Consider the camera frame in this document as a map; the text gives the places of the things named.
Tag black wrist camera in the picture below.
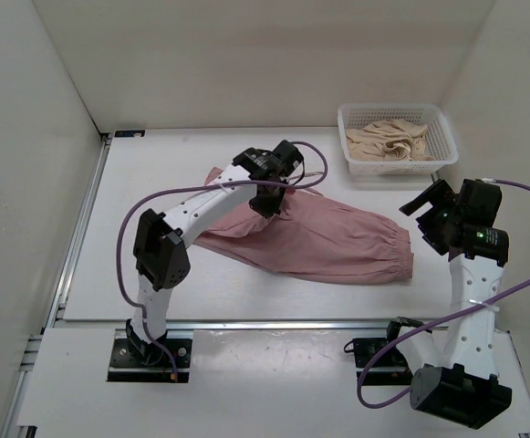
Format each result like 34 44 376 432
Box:
456 179 503 227
232 140 304 182

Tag beige trousers in basket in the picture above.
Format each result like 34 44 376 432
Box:
345 120 434 162

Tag white perforated plastic basket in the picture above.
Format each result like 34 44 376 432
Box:
338 104 459 177

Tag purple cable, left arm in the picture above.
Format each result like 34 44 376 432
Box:
116 141 329 366

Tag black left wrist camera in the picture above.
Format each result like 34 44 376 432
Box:
232 140 304 182

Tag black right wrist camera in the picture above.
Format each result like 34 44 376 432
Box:
456 179 503 227

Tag aluminium frame rail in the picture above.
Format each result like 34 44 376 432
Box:
0 131 110 438

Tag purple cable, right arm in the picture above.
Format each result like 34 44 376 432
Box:
356 179 530 407

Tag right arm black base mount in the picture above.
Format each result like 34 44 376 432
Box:
344 335 411 388

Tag pink trousers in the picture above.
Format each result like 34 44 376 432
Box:
195 189 414 285

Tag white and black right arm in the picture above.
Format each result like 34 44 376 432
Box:
382 180 512 430

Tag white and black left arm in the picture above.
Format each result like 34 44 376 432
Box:
116 162 299 365

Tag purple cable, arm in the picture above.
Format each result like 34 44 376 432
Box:
356 179 530 407
116 141 329 366

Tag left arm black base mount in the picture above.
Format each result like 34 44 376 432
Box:
107 333 192 384

